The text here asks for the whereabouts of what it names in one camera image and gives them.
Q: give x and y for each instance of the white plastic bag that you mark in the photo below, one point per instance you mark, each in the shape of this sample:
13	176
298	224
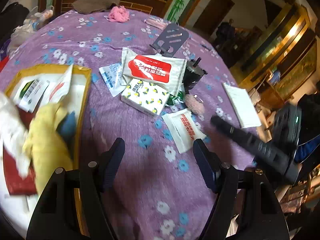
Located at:
21	33

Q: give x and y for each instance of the blue plush toy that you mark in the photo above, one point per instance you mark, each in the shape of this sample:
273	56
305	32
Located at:
67	127

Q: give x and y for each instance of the red tissue packet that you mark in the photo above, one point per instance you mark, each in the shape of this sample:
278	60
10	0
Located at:
17	180

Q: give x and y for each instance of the white tray with gold rim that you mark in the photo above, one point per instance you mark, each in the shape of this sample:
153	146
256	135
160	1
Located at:
83	87

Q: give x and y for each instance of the yellow towel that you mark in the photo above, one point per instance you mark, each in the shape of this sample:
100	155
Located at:
45	142

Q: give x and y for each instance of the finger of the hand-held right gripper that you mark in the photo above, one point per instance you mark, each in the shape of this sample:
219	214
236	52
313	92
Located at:
240	135

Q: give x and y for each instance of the brown wooden door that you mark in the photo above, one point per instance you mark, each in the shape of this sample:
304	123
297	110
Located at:
215	12

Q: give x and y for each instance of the white towel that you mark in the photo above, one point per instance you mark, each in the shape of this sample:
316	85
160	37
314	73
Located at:
10	130

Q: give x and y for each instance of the white flat pad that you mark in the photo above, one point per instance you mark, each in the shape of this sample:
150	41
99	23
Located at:
241	105

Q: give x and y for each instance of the white packet red stripes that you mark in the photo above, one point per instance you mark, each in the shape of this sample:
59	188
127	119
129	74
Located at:
60	85

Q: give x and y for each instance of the black bag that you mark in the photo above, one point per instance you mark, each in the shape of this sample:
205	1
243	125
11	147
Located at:
12	15

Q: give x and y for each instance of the large wet wipe packet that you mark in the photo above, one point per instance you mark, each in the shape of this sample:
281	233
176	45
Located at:
150	67

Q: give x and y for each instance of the clear plastic bag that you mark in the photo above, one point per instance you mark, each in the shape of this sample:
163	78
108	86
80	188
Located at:
41	16

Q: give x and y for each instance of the black plastic object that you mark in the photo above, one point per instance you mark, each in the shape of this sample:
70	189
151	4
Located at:
192	76

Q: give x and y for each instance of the white packet blue print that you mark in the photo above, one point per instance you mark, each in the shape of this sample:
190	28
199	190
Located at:
111	77

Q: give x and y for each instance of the brown knitted hat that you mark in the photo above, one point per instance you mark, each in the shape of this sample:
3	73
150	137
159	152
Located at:
92	3

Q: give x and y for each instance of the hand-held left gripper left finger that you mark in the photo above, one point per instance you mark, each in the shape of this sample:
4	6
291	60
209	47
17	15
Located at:
113	165

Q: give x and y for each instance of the purple floral tablecloth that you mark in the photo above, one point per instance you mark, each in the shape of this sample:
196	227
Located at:
140	180

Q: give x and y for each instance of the pink fluffy pom-pom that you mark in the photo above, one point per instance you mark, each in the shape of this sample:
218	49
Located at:
193	103

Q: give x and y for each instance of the pink packet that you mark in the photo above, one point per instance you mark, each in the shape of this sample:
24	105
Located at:
156	22

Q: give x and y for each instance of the white packet green label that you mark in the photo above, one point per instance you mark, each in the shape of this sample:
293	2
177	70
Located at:
30	92

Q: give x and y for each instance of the lemon print tissue pack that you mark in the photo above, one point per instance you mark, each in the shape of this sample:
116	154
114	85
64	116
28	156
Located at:
145	95

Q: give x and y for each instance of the dark card phone stand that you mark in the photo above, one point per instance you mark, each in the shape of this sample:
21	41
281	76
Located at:
170	40

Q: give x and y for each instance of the pink fluffy cloth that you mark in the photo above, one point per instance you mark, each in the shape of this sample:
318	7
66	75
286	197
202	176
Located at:
118	13

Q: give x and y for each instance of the small wet wipe packet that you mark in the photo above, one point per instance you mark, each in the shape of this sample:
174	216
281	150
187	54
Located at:
183	130

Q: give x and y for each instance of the wooden cabinet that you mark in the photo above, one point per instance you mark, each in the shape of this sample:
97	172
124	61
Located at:
140	5

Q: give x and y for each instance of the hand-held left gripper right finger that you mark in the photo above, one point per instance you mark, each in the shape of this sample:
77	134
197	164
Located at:
203	167

